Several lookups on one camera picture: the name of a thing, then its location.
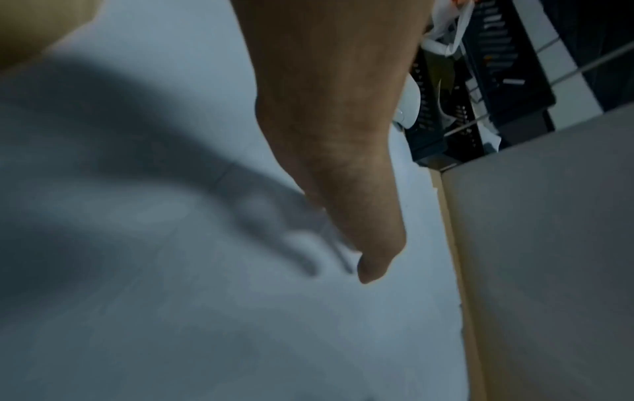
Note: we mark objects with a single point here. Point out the drink cup in plastic bag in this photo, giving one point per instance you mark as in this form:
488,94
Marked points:
448,27

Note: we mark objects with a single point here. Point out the person's left hand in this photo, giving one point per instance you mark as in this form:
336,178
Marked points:
327,117

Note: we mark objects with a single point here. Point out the black stacked file tray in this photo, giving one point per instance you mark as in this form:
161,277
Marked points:
510,58

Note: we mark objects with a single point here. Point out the pile of white papers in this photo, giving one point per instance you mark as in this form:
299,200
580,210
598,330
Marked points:
148,274

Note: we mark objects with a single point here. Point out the white handheld controller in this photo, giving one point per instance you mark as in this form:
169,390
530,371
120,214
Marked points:
408,105

